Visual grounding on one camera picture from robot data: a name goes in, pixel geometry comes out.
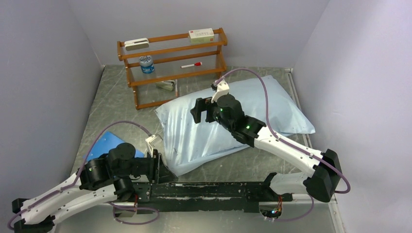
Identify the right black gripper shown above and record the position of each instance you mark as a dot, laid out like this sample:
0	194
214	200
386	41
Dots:
202	104

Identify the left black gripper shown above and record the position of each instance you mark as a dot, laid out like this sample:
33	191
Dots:
159	172

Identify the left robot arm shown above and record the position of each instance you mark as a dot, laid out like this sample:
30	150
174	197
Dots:
104	179

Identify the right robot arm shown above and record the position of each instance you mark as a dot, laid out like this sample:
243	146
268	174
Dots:
320	171

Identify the small stapler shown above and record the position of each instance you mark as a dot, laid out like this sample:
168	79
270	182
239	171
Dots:
167	85

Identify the red capped white marker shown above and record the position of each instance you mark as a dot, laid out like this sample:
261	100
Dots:
192	65

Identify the blue flat board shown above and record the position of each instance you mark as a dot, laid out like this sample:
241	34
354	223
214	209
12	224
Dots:
103	145

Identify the wooden shelf rack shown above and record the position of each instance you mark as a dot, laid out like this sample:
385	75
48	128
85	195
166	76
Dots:
169	53

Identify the white box with red label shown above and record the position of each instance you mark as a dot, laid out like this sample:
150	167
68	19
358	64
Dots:
200	36

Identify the white eraser block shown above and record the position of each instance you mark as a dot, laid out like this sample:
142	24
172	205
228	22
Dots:
136	44

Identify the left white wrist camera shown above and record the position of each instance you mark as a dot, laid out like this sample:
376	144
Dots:
154	142

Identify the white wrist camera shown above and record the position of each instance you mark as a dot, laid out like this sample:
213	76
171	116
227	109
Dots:
220	89
154	142

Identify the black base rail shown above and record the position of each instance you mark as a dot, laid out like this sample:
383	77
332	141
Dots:
193	197

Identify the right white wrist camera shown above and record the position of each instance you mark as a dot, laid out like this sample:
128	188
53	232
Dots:
220	89

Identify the aluminium table edge rail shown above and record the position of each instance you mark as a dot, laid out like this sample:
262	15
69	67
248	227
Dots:
333	205

